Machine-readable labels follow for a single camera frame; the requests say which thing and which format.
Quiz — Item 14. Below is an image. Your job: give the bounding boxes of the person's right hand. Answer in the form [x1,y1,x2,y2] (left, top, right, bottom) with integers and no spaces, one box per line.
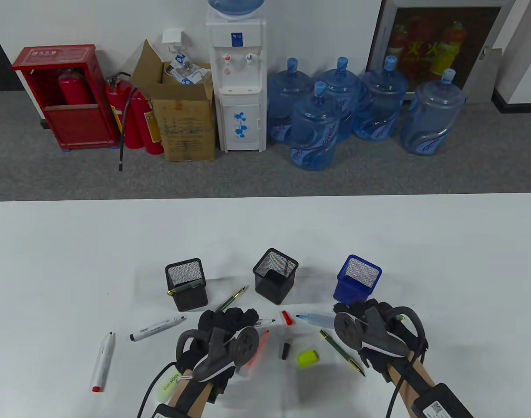
[333,300,428,384]

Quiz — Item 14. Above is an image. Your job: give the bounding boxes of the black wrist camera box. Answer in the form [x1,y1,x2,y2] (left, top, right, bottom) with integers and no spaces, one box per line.
[151,403,185,418]
[411,382,475,418]

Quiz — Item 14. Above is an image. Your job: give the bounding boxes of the white blue packets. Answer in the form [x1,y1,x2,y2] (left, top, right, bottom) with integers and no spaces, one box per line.
[167,51,210,86]

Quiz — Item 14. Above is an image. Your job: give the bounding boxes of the person's right forearm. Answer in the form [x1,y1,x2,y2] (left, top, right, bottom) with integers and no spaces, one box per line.
[387,357,438,405]

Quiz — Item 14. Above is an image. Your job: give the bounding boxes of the white water dispenser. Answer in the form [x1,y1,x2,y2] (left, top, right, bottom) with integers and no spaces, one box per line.
[205,8,268,153]

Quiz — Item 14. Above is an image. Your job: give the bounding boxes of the black extinguisher hose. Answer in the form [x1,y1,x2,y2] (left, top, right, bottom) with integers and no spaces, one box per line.
[116,72,140,172]

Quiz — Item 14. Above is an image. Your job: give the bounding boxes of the grey tracking controller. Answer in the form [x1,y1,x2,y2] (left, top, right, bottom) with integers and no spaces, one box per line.
[175,326,262,384]
[333,306,426,357]

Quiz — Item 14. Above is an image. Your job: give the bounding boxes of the pale blue highlighter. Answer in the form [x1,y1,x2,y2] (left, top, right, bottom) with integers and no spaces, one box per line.
[295,312,336,327]

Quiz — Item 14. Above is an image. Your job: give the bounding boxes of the grey metal panel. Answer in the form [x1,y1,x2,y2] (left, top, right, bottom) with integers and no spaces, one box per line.
[465,47,504,104]

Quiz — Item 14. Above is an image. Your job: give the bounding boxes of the black mesh pen holder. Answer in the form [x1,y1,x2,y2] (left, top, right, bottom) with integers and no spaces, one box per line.
[252,248,299,306]
[164,258,209,313]

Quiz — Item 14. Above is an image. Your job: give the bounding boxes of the blue dispenser water bottle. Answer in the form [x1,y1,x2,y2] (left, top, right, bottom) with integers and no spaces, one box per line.
[207,0,266,19]

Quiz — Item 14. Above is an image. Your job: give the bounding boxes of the red extinguisher yellow label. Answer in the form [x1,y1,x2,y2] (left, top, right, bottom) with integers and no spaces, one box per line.
[132,95,165,155]

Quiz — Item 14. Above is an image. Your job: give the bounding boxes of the blue mesh pen holder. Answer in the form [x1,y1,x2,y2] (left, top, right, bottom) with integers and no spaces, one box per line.
[333,254,383,313]

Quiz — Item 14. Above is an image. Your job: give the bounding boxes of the person's left hand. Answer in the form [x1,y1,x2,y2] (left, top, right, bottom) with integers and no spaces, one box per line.
[176,307,260,403]

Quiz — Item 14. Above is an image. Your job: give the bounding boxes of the white marker red end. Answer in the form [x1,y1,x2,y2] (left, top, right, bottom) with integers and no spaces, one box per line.
[91,330,117,393]

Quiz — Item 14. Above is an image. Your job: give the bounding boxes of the white marker black end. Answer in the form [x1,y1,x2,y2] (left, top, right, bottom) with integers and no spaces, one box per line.
[129,316,188,342]

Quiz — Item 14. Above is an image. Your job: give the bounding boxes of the red fire extinguisher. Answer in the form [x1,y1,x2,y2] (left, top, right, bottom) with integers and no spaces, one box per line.
[105,75,145,149]
[58,68,95,105]

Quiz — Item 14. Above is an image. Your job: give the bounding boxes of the red fire extinguisher cabinet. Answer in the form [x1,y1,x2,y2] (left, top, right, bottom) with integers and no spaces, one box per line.
[11,44,121,152]

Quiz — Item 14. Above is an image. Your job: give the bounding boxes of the white wall box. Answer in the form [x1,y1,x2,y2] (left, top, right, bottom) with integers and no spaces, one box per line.
[162,28,185,49]

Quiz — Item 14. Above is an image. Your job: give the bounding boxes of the glass-door fire hose cabinet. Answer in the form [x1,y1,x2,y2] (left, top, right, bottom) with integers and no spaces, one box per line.
[365,0,518,104]

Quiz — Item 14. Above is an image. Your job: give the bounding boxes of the black cable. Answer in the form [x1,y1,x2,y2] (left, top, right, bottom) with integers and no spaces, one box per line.
[387,344,423,418]
[137,364,179,418]

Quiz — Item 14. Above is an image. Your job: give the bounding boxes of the blue water jug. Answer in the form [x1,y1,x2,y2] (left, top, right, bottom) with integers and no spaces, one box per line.
[267,57,313,144]
[352,55,410,142]
[314,57,363,142]
[400,68,467,155]
[289,81,342,171]

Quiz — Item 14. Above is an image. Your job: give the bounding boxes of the dark green gold-trim pen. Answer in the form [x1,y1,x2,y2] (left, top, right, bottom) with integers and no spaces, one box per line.
[319,330,367,378]
[213,285,249,312]
[167,282,204,297]

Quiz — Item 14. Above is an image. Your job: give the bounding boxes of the orange highlighter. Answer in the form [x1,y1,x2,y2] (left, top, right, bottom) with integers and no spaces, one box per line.
[239,330,271,378]

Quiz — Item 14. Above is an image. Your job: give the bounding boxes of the yellow-green pen cap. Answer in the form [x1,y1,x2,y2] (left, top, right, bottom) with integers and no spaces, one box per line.
[296,349,321,369]

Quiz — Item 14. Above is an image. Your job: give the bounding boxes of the brown cardboard box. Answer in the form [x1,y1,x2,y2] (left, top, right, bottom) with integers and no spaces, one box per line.
[130,39,217,162]

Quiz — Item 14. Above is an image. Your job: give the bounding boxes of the yellow-green highlighter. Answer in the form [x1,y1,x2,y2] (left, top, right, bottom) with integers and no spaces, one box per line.
[155,370,182,404]

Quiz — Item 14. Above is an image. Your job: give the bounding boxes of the person's left forearm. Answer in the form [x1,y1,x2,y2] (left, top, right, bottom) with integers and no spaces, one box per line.
[170,370,216,418]

